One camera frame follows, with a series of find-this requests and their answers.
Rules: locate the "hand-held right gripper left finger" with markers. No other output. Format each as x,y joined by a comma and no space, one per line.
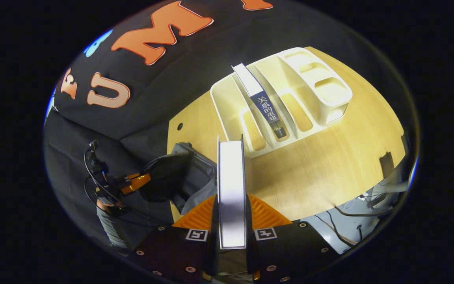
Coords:
172,252

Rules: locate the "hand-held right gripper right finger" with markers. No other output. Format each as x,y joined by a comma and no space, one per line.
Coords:
290,252

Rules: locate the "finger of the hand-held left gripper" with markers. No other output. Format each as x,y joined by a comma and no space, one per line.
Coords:
135,183

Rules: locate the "black table clamp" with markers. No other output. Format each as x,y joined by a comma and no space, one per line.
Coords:
386,161

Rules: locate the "white bookshelf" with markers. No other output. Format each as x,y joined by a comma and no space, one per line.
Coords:
313,86

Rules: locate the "grey schoolbag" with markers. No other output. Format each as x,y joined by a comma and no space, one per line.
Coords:
199,177

